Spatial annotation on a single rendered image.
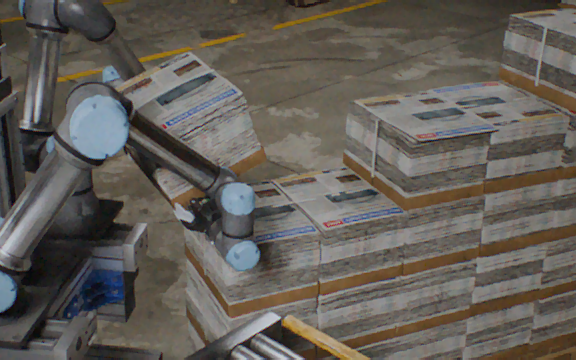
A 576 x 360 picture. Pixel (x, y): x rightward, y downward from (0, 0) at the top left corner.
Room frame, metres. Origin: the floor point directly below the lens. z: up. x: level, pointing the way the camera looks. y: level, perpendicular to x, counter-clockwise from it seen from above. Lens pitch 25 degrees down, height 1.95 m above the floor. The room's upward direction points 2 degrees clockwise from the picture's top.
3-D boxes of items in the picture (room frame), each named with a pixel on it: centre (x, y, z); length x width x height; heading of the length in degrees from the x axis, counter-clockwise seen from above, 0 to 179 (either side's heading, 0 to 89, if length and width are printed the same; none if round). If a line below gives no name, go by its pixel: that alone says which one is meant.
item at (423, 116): (2.39, -0.43, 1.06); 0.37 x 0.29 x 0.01; 26
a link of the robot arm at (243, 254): (1.68, 0.10, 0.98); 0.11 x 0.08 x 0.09; 27
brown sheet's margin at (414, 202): (2.41, -0.42, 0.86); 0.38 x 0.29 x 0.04; 26
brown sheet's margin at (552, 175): (2.54, -0.69, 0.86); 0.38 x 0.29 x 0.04; 25
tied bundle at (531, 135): (2.54, -0.68, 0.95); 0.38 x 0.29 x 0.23; 25
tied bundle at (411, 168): (2.42, -0.42, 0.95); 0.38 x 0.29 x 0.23; 26
